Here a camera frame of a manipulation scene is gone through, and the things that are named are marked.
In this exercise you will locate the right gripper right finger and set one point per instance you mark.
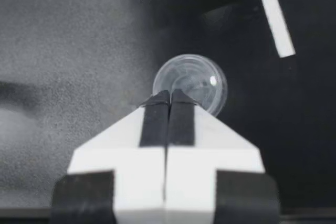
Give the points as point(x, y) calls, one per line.
point(199, 161)

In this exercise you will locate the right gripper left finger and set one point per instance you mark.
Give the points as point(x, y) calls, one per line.
point(136, 161)

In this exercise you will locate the small clear plastic cup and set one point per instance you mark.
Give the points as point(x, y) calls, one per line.
point(195, 82)

